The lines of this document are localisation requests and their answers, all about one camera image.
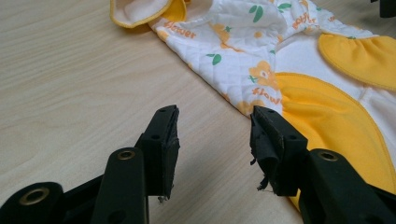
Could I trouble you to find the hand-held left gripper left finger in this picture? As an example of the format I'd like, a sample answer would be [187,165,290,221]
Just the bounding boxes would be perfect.
[91,105,181,224]

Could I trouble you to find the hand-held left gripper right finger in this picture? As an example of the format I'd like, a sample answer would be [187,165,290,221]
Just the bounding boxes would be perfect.
[249,105,396,224]

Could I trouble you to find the black object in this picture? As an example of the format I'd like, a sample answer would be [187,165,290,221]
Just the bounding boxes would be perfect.
[370,0,396,19]

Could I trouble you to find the white and yellow floral baby garment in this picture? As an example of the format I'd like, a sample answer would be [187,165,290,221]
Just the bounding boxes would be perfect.
[109,0,396,211]

